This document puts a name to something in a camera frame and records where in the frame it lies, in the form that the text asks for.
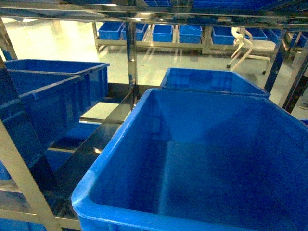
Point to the large blue bin upper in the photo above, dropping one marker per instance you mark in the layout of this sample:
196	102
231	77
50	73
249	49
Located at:
191	161

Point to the blue bin behind large bin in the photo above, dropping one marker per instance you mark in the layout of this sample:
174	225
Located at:
210	81

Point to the white folding chair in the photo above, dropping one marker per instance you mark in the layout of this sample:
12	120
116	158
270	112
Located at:
247	47

